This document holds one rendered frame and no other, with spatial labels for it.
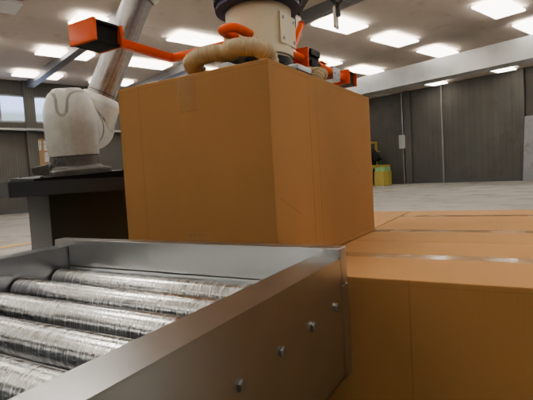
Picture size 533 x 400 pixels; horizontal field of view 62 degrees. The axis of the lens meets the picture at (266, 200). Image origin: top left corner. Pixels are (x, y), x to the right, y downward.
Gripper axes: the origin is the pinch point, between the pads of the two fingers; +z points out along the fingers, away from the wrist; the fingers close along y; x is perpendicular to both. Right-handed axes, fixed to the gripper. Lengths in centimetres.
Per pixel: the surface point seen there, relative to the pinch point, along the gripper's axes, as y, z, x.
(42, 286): -20, 67, -93
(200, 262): 7, 64, -79
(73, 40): -28, 15, -76
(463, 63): -70, -198, 1068
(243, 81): 14, 30, -71
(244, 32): 4, 15, -53
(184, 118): -1, 36, -71
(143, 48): -24, 14, -58
